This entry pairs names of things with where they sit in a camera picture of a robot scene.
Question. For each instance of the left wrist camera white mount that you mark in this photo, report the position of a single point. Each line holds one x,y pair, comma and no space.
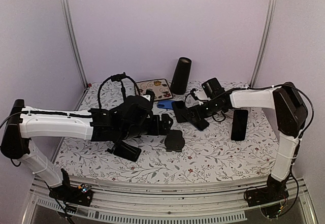
149,95

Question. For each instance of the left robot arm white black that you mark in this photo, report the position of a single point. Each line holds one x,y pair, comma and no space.
133,118

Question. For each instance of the dark grey folding phone stand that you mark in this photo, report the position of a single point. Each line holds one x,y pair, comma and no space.
174,141

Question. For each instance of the left aluminium frame post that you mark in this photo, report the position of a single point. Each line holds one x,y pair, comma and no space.
73,41

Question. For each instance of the floral square ceramic plate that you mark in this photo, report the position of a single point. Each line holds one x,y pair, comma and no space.
160,87

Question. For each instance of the black cylindrical speaker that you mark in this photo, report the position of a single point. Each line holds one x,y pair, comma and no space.
181,76

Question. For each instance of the right aluminium frame post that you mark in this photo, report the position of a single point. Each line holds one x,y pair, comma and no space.
263,44

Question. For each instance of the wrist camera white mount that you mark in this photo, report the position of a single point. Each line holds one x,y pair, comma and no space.
149,95
196,95

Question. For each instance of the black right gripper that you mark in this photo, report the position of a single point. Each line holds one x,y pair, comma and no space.
191,110

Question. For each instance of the aluminium frame post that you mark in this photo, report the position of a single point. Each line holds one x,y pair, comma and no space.
73,41
263,44

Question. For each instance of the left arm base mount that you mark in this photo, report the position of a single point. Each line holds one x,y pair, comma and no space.
80,195

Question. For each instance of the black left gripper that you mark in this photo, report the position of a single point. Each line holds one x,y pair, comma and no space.
156,130

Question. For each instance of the black clamp phone mount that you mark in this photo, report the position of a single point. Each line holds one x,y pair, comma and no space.
125,151

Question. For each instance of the blue phone face down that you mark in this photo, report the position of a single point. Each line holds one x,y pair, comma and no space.
165,104

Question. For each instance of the black tall phone holder stand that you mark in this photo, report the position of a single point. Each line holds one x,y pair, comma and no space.
120,78

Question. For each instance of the blue edged black phone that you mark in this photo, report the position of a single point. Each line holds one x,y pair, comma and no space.
200,124

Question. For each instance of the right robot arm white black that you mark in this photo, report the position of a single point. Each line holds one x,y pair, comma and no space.
286,100

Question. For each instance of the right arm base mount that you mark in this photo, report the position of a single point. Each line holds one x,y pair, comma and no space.
274,191

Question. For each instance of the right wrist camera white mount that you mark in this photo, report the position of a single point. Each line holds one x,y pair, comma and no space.
196,95

